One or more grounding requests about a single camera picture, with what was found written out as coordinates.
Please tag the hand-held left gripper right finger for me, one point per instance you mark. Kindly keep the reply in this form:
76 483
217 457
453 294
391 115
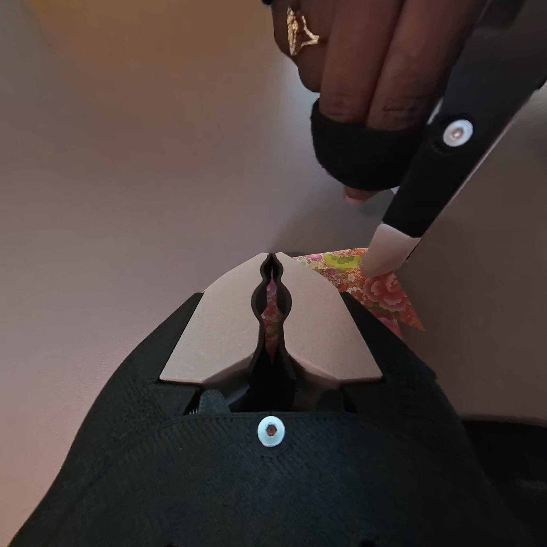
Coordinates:
329 333

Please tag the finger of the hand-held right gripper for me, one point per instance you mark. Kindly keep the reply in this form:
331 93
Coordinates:
389 248

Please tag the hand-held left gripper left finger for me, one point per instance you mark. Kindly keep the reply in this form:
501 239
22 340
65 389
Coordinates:
214 333

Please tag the floral origami paper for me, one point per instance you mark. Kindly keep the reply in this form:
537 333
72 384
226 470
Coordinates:
376 295

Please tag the person's right hand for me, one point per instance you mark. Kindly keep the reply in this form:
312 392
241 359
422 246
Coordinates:
385 60

